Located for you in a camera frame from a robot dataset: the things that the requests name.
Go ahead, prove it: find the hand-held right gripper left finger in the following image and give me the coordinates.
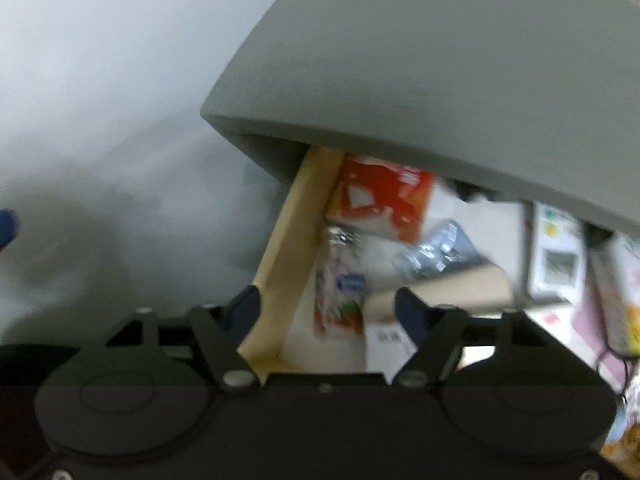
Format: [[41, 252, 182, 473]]
[[102, 284, 264, 394]]

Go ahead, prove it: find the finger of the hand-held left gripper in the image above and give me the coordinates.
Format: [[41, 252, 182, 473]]
[[0, 208, 21, 251]]

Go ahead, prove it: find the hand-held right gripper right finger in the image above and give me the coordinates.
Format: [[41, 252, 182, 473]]
[[391, 287, 556, 394]]

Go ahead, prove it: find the wooden drawer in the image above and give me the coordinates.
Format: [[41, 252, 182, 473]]
[[237, 144, 640, 376]]

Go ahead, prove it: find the white red snack pouch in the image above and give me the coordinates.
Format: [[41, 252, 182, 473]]
[[313, 225, 369, 339]]

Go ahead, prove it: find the orange red carton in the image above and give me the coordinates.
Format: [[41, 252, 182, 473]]
[[324, 154, 437, 245]]

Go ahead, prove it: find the white labelled box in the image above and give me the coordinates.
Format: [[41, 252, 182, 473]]
[[364, 318, 418, 373]]

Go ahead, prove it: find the brown cardboard piece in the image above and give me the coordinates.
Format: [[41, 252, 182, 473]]
[[364, 263, 517, 322]]

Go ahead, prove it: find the clear plastic wrapper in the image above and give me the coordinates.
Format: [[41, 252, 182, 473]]
[[394, 220, 497, 282]]

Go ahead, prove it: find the white device with screen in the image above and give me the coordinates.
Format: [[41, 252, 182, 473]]
[[529, 201, 587, 295]]

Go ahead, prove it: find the pink paper sheet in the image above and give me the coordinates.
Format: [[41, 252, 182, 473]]
[[530, 287, 613, 376]]

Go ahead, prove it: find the yellow snack packet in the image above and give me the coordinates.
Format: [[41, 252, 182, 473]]
[[600, 400, 640, 463]]

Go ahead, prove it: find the black cable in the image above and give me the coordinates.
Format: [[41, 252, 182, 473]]
[[594, 345, 636, 401]]

